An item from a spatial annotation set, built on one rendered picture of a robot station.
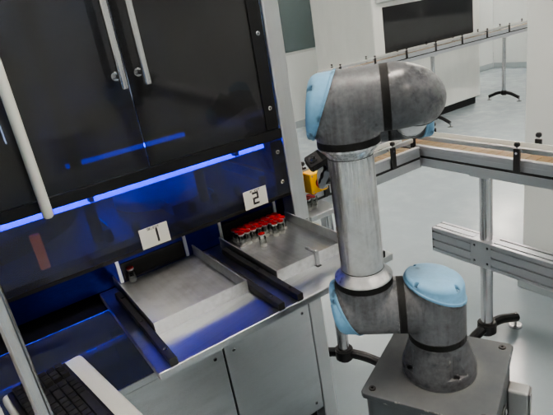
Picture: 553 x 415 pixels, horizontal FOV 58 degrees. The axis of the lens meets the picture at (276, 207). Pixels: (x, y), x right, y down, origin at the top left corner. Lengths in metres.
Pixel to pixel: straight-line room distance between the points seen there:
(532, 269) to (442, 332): 1.13
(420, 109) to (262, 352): 1.15
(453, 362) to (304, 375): 0.96
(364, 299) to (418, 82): 0.41
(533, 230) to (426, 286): 1.85
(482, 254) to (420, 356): 1.20
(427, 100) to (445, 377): 0.54
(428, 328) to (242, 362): 0.88
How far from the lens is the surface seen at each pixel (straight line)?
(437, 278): 1.03
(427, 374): 1.09
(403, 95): 0.85
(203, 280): 1.43
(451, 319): 1.03
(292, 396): 1.98
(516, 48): 10.36
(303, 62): 7.35
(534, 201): 2.75
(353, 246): 0.95
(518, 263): 2.16
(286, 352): 1.86
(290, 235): 1.60
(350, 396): 2.28
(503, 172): 2.02
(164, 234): 1.46
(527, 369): 2.45
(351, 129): 0.86
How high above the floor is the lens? 1.53
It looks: 21 degrees down
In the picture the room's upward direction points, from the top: 10 degrees counter-clockwise
